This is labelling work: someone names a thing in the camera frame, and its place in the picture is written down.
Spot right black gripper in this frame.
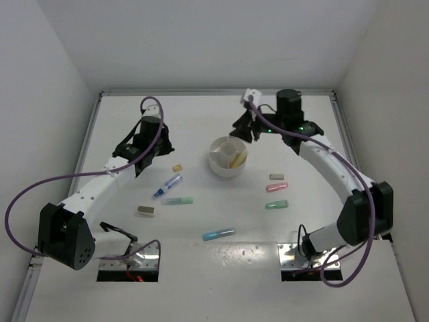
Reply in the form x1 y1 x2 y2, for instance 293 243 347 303
229 106 285 145

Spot yellow highlighter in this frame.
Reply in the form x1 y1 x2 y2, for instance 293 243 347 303
230 150 249 169

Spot blue highlighter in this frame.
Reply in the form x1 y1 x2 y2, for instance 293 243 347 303
202 227 236 242

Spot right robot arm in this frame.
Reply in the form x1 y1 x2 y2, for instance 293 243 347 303
230 89 393 260

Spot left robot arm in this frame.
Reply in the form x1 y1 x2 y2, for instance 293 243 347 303
38 115 174 270

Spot small yellow eraser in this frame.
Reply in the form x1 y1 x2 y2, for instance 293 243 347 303
172 164 183 172

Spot clear blue glue bottle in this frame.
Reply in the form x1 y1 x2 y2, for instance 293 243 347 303
153 173 183 199

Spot white round divided organizer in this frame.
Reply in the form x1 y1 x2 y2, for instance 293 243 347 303
208 136 247 178

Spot green highlighter left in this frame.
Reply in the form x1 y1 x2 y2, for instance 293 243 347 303
161 197 194 205

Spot green highlighter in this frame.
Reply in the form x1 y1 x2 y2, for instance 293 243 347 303
161 197 194 205
265 200 289 210

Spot grey eraser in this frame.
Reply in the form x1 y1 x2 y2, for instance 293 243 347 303
269 174 284 180

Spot pink highlighter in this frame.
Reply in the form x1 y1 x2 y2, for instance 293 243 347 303
265 182 288 193

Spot brown white eraser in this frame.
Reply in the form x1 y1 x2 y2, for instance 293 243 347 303
137 206 155 217

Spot green highlighter right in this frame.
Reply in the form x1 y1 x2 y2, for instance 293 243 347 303
265 200 289 210

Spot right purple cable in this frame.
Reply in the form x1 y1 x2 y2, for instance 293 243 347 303
246 95 375 288

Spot purple cable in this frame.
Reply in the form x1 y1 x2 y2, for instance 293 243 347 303
246 95 375 288
3 96 164 262

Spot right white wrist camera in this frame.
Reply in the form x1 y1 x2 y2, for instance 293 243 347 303
241 89 262 121

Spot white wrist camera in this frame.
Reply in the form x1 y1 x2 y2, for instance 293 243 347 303
241 89 262 121
143 103 160 118

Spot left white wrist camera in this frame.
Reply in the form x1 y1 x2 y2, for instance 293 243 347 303
143 103 160 118

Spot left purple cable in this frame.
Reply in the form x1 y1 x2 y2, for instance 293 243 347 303
3 96 164 262

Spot back aluminium frame rail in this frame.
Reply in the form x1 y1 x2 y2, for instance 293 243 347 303
100 89 335 97

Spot aluminium frame rail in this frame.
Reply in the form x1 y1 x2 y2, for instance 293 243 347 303
10 93 103 321
100 89 335 97
330 94 393 243

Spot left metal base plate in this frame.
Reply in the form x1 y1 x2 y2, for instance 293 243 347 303
99 242 160 272

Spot metal base plate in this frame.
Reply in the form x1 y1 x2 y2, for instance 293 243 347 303
278 243 341 272
99 242 160 272

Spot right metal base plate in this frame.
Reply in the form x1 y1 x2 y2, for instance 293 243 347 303
278 243 341 272

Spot left aluminium frame rail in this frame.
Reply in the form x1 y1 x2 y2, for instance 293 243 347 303
10 93 103 321

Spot right aluminium frame rail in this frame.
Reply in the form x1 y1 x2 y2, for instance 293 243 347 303
330 94 393 243

